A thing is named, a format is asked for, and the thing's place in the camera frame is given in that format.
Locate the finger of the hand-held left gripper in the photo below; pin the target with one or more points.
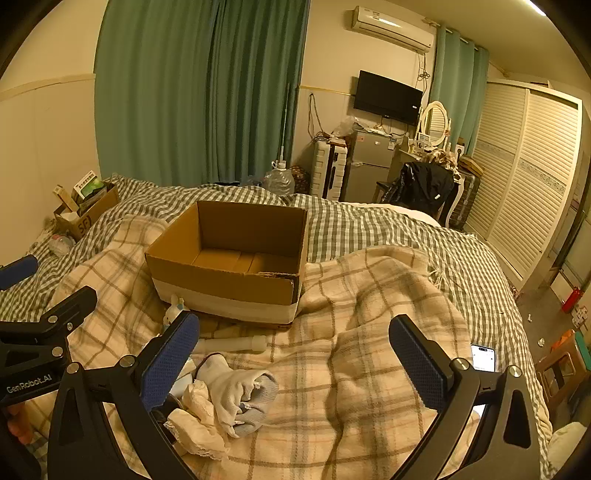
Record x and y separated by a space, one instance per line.
18 270
69 307

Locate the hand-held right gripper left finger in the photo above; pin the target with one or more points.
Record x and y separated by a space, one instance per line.
170 357

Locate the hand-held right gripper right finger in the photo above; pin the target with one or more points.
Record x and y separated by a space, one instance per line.
418 364

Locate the white sock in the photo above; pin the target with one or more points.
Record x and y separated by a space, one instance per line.
226 392

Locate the person's left hand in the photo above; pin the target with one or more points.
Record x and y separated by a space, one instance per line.
19 424

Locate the small white toy figure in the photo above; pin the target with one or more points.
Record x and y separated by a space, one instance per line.
173 311

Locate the clear plastic bag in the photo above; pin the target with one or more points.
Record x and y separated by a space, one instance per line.
60 244

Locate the smartphone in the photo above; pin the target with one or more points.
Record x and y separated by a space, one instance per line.
483 357

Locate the white plastic tube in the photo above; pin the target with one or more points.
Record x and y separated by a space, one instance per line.
235 344

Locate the beige plaid blanket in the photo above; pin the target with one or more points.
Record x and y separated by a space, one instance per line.
369 300

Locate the cream lace cloth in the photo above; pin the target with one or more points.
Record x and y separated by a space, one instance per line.
203 434

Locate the small brown cardboard box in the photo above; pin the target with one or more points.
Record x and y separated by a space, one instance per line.
90 214

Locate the blue grey sock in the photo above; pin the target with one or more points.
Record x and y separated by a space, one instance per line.
261 406

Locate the green white packet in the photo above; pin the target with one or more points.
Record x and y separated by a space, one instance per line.
87 184

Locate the wooden stool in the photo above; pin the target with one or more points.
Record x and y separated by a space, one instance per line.
561 369

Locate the red fire extinguisher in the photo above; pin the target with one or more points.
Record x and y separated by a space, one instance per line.
572 300

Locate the white pillow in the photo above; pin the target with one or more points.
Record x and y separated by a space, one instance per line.
568 450

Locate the brown suitcase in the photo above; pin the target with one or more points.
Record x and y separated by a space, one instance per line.
466 198

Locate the black jacket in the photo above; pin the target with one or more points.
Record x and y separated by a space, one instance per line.
422 187

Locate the silver fridge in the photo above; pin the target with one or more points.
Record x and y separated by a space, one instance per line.
369 166

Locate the large clear water bottle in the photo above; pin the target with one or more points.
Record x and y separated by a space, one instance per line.
278 182

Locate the white ribbed suitcase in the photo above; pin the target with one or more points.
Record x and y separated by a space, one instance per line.
328 170

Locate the white louvred wardrobe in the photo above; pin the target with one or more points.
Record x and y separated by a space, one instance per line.
521 175

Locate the white oval vanity mirror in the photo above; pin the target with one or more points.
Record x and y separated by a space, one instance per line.
434 122

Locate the wide green curtain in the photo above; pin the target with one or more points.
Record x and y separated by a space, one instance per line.
184 92

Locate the crumpled plastic bag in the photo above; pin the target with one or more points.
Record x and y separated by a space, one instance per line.
347 128

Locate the white pole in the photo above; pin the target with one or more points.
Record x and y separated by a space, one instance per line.
285 124

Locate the black television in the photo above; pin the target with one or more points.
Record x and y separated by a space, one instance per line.
388 97

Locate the narrow green curtain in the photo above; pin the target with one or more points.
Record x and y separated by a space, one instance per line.
457 92

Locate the white air conditioner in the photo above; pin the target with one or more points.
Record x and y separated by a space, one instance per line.
392 27

